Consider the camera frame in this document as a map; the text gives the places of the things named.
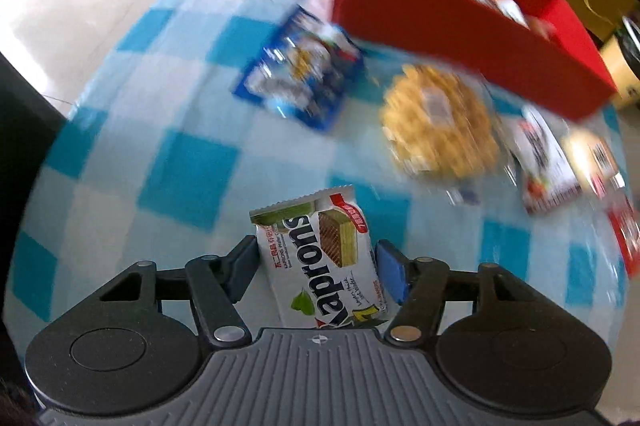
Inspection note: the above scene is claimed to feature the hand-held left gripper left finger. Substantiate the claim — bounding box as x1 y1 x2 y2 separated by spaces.
97 233 261 353

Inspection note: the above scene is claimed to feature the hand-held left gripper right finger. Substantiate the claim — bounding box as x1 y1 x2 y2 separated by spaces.
375 239 548 349

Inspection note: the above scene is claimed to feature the white green wafer packet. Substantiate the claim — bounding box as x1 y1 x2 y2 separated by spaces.
249 185 388 332

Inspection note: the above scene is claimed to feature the clear bag of yellow snack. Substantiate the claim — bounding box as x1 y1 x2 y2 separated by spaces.
377 62 503 182

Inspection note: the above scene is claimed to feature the white red meat snack packet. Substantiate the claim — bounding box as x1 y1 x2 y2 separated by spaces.
510 106 583 216

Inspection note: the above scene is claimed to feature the blue snack packet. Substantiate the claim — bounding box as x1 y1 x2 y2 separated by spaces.
231 4 365 132

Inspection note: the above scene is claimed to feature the red cardboard box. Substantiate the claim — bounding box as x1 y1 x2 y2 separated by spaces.
331 0 618 123

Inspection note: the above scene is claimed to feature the blue white checkered mat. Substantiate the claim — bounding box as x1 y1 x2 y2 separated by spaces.
2 0 631 357

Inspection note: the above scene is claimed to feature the beige red snack packet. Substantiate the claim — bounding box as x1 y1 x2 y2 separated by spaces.
562 129 623 197

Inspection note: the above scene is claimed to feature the dark furniture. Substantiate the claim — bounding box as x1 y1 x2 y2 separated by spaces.
0 51 68 342

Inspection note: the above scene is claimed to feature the orange white snack packet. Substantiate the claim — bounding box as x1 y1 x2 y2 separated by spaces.
462 0 558 41

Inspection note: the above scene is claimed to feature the yellow trash bin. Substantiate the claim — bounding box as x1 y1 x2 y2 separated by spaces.
600 14 640 109

